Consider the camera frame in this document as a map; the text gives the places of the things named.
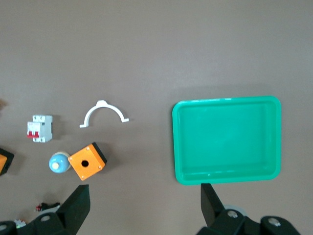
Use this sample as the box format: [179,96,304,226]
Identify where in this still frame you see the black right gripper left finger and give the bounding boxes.
[0,184,91,235]

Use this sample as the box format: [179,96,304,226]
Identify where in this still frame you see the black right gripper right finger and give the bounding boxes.
[195,183,301,235]

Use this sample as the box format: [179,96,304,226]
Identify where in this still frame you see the white circuit breaker red switches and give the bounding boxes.
[26,115,53,143]

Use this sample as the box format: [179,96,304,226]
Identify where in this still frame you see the red black indicator lamp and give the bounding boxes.
[35,202,61,212]

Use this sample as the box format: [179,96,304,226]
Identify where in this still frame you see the blue cylinder with white cap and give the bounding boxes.
[48,151,71,174]

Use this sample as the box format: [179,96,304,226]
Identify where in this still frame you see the orange black button box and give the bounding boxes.
[0,147,15,176]
[67,141,108,181]

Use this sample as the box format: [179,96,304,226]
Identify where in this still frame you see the green plastic tray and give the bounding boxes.
[172,95,282,186]

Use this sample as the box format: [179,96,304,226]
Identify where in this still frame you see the small white pipe clamp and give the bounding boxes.
[79,99,130,129]

